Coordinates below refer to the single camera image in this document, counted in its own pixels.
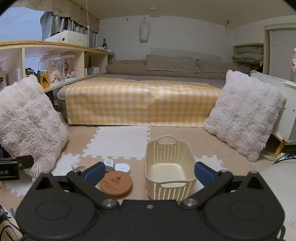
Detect black cable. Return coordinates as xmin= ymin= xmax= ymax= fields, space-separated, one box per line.
xmin=273 ymin=150 xmax=296 ymax=164

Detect white cabinet with wooden leg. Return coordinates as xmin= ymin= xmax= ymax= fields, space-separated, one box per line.
xmin=250 ymin=70 xmax=296 ymax=158

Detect brown bed pillow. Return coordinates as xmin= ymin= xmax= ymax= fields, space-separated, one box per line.
xmin=146 ymin=54 xmax=201 ymax=74
xmin=196 ymin=59 xmax=250 ymax=75

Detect round cork coaster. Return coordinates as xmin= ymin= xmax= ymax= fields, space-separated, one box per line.
xmin=100 ymin=171 xmax=133 ymax=196

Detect folded beige blankets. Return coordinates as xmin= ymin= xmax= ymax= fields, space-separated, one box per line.
xmin=235 ymin=46 xmax=264 ymax=68

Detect white pump bottle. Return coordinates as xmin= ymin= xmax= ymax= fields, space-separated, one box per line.
xmin=0 ymin=61 xmax=5 ymax=92

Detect clear box with white doll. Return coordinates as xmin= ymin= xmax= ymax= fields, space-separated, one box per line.
xmin=45 ymin=56 xmax=63 ymax=84

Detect yellow checked bed cover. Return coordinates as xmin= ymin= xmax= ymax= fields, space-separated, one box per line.
xmin=65 ymin=77 xmax=222 ymax=128

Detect white cloth with black lines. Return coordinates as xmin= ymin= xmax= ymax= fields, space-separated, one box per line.
xmin=0 ymin=204 xmax=24 ymax=241

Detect beige scalloped valance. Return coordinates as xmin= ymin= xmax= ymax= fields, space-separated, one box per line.
xmin=16 ymin=0 xmax=100 ymax=32

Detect white hanging pouch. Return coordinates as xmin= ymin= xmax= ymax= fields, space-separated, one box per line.
xmin=139 ymin=20 xmax=150 ymax=43

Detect wooden shelf unit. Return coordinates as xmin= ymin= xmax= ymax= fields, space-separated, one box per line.
xmin=0 ymin=41 xmax=115 ymax=93

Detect white headboard panel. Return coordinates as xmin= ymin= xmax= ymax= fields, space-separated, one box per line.
xmin=151 ymin=48 xmax=222 ymax=63

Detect white pull cord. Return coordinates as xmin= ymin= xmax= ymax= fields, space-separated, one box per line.
xmin=86 ymin=0 xmax=90 ymax=36

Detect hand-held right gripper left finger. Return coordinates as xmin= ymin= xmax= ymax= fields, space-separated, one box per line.
xmin=34 ymin=162 xmax=119 ymax=210

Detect yellow printed box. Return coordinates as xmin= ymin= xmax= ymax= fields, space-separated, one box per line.
xmin=38 ymin=74 xmax=51 ymax=89

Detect clear box with red-haired doll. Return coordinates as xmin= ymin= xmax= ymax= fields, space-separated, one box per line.
xmin=61 ymin=55 xmax=76 ymax=80

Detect white beanbag cushion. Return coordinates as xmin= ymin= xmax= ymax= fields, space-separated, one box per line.
xmin=260 ymin=159 xmax=296 ymax=241

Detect white fluffy pillow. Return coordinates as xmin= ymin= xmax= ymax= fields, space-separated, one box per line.
xmin=203 ymin=70 xmax=287 ymax=163
xmin=0 ymin=74 xmax=70 ymax=183

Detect white open wall shelf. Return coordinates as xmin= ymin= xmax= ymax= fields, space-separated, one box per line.
xmin=233 ymin=43 xmax=264 ymax=75

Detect white louvred closet door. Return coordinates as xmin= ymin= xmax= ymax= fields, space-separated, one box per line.
xmin=264 ymin=24 xmax=296 ymax=81

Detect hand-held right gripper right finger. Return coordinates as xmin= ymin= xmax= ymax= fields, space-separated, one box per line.
xmin=180 ymin=162 xmax=266 ymax=210

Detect clear bottle with red label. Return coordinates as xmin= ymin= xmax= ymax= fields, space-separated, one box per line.
xmin=290 ymin=48 xmax=296 ymax=83

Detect white storage box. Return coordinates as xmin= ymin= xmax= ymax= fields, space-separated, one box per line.
xmin=45 ymin=30 xmax=88 ymax=47

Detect beige foam mat tile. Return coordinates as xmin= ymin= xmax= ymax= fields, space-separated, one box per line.
xmin=60 ymin=125 xmax=102 ymax=156
xmin=79 ymin=155 xmax=219 ymax=202
xmin=148 ymin=126 xmax=256 ymax=171

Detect white round tape measure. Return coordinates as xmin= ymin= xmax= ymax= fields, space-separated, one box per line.
xmin=114 ymin=163 xmax=131 ymax=175

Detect cream plastic lattice basket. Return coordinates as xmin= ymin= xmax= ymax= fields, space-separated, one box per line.
xmin=145 ymin=136 xmax=197 ymax=201

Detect white foam mat tile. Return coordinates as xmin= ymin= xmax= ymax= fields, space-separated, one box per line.
xmin=196 ymin=155 xmax=227 ymax=173
xmin=82 ymin=126 xmax=151 ymax=161
xmin=5 ymin=152 xmax=80 ymax=197

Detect white upright books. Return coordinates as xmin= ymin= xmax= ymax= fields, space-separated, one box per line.
xmin=6 ymin=68 xmax=23 ymax=86

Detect grey curtain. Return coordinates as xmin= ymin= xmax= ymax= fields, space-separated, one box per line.
xmin=40 ymin=11 xmax=100 ymax=47

